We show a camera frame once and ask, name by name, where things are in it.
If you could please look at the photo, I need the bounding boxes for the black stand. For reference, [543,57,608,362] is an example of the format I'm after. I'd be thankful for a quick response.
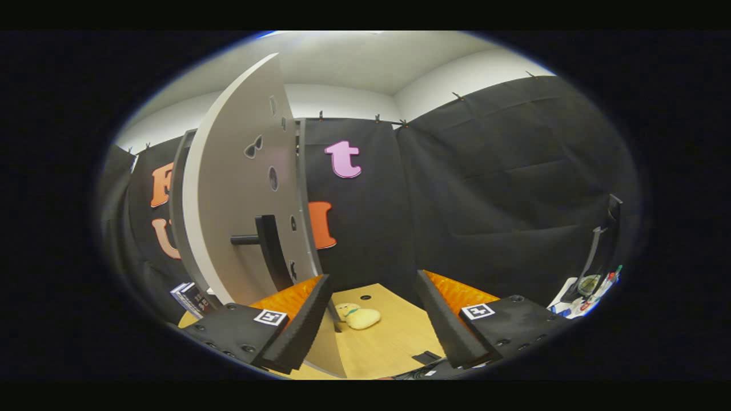
[563,194,623,303]

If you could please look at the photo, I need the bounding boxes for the yellow plush toy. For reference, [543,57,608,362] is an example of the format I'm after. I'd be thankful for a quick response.
[334,303,381,331]

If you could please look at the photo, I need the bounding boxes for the white cabinet door black handle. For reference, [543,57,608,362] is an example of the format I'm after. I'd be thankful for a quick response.
[182,53,346,378]

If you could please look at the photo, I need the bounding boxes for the black backdrop cloth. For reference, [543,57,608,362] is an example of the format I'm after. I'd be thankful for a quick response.
[100,74,640,326]

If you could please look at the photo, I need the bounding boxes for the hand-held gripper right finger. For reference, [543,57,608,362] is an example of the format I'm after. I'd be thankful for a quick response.
[416,271,572,370]

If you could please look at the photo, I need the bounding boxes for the blue and white book box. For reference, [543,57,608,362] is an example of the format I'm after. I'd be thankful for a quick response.
[170,281,215,319]

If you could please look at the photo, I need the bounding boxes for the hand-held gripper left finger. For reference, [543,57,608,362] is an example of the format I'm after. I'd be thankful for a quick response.
[178,274,333,374]

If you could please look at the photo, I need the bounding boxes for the white patterned sheet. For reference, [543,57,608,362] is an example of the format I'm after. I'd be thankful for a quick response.
[548,277,620,317]

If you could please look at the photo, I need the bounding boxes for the black cables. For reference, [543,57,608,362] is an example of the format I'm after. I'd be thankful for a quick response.
[388,365,457,380]

